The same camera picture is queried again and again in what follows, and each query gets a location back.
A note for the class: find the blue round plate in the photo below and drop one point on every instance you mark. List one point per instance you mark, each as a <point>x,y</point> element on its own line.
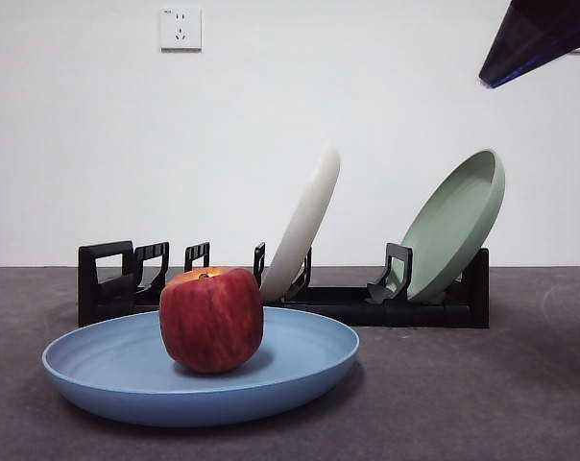
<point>127,389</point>

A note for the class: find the red apple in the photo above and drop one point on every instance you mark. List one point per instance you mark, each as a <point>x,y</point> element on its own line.
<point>210,322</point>

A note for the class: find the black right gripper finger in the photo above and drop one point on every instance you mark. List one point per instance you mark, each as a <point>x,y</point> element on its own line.
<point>539,33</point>

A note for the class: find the green round plate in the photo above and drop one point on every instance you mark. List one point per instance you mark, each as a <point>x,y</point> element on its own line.
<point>453,230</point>

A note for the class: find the white wall socket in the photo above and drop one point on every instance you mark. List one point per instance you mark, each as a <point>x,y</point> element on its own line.
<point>180,29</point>

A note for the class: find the black plate rack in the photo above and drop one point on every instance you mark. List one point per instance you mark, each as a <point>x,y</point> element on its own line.
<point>415,314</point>

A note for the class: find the white round plate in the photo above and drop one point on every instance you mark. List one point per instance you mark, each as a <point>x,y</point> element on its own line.
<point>304,225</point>

